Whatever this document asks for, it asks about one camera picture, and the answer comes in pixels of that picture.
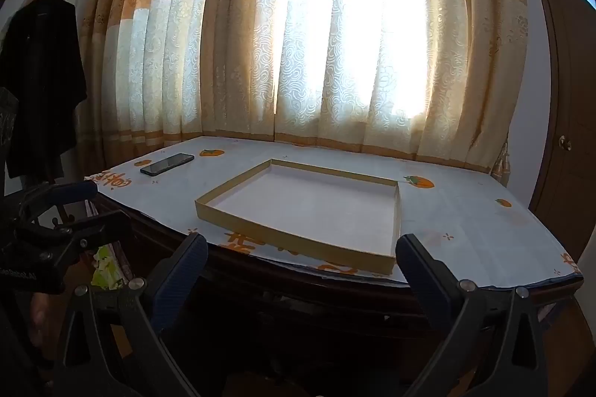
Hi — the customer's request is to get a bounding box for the brown wooden door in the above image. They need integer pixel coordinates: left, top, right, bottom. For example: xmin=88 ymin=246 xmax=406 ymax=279
xmin=526 ymin=0 xmax=596 ymax=262

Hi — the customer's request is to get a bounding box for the black hanging garment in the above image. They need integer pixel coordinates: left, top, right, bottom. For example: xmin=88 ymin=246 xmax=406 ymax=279
xmin=0 ymin=0 xmax=89 ymax=183

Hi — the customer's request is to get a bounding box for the green white plastic bag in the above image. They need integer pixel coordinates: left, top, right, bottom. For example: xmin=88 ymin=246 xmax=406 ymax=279
xmin=91 ymin=241 xmax=129 ymax=290

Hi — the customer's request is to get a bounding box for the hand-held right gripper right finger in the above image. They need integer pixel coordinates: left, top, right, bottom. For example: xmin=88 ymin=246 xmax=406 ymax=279
xmin=395 ymin=233 xmax=550 ymax=397

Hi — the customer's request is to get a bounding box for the white printed tablecloth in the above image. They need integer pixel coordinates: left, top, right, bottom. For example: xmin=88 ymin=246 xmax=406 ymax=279
xmin=84 ymin=136 xmax=585 ymax=288

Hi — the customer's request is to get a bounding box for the black smartphone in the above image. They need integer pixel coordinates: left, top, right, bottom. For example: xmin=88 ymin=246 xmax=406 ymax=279
xmin=140 ymin=153 xmax=195 ymax=177

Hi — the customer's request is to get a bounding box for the wooden tray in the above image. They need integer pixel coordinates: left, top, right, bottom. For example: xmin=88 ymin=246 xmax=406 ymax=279
xmin=194 ymin=159 xmax=402 ymax=275

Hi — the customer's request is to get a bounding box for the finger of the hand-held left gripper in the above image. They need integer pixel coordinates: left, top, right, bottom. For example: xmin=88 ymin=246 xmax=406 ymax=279
xmin=14 ymin=209 xmax=134 ymax=260
xmin=12 ymin=180 xmax=99 ymax=221

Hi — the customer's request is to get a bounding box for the cream orange patterned curtain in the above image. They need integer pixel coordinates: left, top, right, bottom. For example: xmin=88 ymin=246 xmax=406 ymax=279
xmin=77 ymin=0 xmax=532 ymax=174

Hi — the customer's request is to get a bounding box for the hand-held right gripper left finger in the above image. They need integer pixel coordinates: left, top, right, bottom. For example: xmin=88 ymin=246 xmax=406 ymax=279
xmin=56 ymin=231 xmax=234 ymax=397

